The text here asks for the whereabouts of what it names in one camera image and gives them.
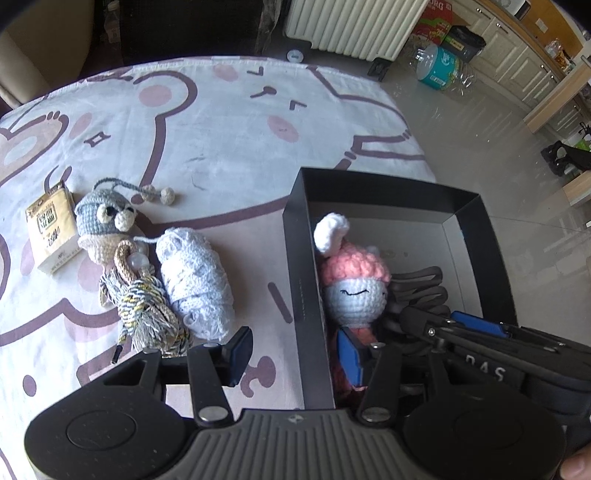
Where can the black radiator foot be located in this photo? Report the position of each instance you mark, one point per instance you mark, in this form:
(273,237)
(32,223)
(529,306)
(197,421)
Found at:
(378,69)

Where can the white radiator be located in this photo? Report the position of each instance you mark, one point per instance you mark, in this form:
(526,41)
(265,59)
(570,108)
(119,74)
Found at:
(355,23)

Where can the cream kitchen cabinets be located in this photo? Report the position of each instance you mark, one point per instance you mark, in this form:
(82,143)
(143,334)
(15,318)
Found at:
(521,64)

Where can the beige sofa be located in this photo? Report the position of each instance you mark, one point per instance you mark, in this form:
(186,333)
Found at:
(23,69)

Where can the bear print blanket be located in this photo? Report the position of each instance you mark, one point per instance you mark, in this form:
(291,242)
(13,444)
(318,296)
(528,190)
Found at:
(221,138)

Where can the red cardboard box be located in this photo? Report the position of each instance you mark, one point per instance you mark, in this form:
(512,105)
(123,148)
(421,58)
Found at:
(434,21)

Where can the grey crochet doll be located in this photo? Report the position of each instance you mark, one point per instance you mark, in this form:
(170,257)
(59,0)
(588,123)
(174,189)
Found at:
(99,217)

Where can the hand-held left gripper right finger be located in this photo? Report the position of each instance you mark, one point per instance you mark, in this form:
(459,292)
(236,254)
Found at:
(349,364)

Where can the clear plastic bottle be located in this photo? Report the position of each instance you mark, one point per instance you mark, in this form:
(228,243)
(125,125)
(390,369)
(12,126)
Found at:
(111,23)

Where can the black cardboard box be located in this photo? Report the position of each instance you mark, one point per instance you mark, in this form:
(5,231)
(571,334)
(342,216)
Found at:
(304,258)

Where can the pink hat crochet doll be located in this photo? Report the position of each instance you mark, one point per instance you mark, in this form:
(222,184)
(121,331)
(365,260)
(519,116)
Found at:
(353,286)

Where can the green cylindrical pack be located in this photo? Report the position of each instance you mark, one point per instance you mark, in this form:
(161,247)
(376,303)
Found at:
(436,67)

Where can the black trash bin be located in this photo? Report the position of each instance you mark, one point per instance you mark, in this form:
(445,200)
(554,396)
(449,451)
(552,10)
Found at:
(464,41)

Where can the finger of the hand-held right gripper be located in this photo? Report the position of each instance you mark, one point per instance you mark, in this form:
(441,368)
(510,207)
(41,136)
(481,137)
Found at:
(478,324)
(422,323)

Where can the person's right hand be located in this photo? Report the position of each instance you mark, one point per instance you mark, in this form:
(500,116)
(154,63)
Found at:
(576,465)

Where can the dark cabinet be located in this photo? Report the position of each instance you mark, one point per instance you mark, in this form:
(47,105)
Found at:
(189,27)

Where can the white crochet pouch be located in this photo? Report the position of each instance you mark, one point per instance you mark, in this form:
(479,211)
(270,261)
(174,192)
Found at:
(196,281)

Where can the beige tissue pack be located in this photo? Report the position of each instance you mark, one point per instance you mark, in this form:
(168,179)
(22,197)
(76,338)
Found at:
(51,230)

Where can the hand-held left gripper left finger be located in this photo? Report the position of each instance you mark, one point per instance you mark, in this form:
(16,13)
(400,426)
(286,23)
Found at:
(238,354)

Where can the black wavy hair clip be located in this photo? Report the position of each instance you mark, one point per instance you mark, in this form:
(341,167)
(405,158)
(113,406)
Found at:
(420,290)

